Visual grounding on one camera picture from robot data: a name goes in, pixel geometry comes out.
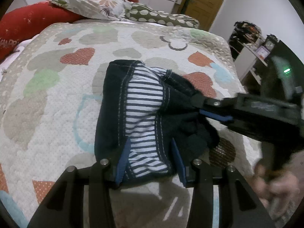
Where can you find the white shelf unit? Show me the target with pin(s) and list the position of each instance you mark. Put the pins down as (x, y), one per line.
(251, 64)

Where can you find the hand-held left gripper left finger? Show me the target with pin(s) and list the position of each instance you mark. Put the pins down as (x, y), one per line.
(122, 166)

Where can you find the olive dotted pillow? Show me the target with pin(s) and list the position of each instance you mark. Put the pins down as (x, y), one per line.
(161, 16)

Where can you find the pastel heart patterned quilt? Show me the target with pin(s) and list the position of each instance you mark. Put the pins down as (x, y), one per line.
(47, 114)

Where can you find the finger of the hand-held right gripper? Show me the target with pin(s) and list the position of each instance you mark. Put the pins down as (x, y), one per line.
(213, 103)
(219, 117)

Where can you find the red printed bolster pillow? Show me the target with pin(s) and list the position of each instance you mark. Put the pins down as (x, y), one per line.
(30, 21)

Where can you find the person's right hand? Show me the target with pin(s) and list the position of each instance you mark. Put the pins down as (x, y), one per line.
(277, 186)

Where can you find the small dark table clock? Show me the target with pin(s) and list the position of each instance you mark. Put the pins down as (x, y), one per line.
(270, 43)

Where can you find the dark cluttered shelf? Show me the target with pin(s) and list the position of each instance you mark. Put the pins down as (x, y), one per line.
(247, 34)

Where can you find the dark navy striped pants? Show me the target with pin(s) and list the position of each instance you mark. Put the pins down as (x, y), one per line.
(142, 114)

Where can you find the brown wooden door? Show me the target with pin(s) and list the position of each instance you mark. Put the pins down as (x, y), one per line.
(206, 2)

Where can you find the floral white pillow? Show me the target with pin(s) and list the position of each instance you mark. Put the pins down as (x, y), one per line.
(95, 4)

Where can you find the pale pink bed sheet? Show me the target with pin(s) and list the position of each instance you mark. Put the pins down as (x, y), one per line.
(22, 46)

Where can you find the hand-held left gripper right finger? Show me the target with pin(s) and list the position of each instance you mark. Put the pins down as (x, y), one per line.
(180, 166)

